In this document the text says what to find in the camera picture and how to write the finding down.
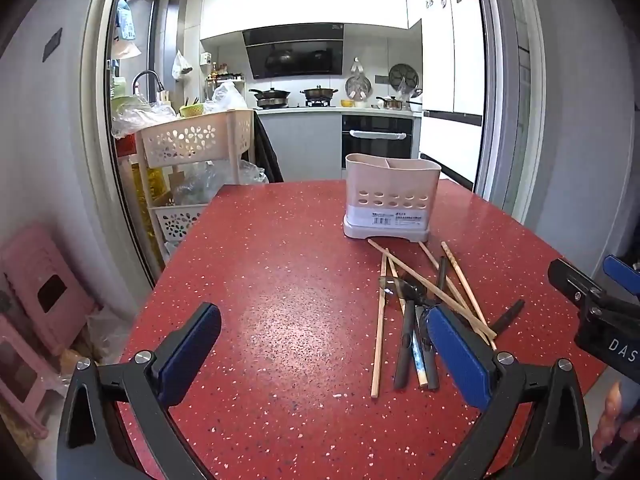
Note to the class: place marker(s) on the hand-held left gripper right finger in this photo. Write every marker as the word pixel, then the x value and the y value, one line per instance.
pixel 460 355

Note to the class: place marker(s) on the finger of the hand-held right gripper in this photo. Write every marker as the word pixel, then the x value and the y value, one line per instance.
pixel 622 271
pixel 572 282

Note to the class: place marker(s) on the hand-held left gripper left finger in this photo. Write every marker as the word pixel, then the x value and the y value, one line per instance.
pixel 192 355

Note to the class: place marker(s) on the blue patterned chopstick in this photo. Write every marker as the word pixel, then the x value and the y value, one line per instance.
pixel 420 365

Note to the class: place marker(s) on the dark clear plastic spoon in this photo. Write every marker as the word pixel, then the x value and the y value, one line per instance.
pixel 422 332

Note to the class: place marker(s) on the dark brown chopstick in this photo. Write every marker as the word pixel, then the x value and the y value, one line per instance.
pixel 404 345
pixel 442 280

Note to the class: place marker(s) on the black chopstick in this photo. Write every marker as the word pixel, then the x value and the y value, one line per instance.
pixel 507 316

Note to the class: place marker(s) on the light wooden chopstick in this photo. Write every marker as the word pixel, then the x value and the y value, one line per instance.
pixel 430 260
pixel 378 340
pixel 405 265

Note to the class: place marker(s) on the beige plastic utensil holder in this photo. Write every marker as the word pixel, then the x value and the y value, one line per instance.
pixel 390 185

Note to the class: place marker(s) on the person's right hand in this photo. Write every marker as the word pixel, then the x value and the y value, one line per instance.
pixel 612 417

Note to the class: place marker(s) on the yellow cooking oil bottle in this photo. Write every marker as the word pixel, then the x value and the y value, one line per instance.
pixel 147 195

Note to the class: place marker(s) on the pink plastic stool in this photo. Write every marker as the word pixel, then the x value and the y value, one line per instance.
pixel 40 280

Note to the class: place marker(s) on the crumpled clear plastic bag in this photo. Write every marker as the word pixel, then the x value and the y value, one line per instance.
pixel 200 182

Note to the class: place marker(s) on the beige plastic storage cart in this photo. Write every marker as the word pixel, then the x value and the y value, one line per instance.
pixel 190 137

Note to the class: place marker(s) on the black hanging bag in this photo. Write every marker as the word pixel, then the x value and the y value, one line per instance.
pixel 267 150

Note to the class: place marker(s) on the black built-in oven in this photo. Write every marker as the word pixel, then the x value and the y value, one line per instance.
pixel 377 142

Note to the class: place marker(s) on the white rice cooker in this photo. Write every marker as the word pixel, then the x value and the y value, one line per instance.
pixel 416 101

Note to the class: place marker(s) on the green colander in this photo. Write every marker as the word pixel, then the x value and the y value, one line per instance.
pixel 192 109

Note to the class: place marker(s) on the clear plastic bags pile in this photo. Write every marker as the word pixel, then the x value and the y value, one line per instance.
pixel 137 115

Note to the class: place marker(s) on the small steel pot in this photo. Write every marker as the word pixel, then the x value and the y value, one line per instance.
pixel 392 104

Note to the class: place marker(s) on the white refrigerator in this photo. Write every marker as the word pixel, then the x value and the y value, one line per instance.
pixel 450 60

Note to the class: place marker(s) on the hanging round dark grid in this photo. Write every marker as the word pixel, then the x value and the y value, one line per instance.
pixel 402 76

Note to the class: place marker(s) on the black wok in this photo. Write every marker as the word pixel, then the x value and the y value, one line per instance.
pixel 270 96

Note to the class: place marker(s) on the white spice rack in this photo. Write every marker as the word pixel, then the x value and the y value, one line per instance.
pixel 222 76

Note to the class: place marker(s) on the black kitchen faucet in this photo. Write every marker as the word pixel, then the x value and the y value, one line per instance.
pixel 145 77

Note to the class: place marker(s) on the hanging metal steamer rack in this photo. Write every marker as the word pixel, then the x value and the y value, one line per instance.
pixel 358 85

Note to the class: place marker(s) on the lidded cooking pot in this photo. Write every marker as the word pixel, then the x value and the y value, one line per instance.
pixel 318 95

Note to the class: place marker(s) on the hanging white plastic bag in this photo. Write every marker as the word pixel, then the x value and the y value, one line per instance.
pixel 181 66

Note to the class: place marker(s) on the black range hood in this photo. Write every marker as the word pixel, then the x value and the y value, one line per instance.
pixel 295 52

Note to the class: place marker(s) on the dark wall switch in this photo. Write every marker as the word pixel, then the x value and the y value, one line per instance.
pixel 52 42

